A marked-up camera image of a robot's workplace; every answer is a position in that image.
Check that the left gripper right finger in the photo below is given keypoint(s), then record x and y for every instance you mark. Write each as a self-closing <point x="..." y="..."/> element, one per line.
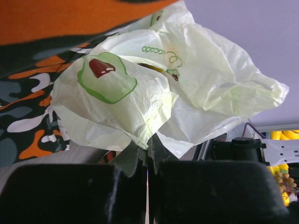
<point x="213" y="192"/>

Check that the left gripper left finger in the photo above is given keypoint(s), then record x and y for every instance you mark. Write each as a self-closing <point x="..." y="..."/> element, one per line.
<point x="114" y="193"/>

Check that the pale green plastic bag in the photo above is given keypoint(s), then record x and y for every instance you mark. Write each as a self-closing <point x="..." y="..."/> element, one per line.
<point x="164" y="75"/>

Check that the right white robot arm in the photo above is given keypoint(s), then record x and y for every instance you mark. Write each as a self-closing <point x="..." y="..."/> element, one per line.
<point x="266" y="151"/>

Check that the orange grey camouflage garment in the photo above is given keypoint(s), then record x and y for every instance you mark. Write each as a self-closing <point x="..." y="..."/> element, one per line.
<point x="39" y="39"/>

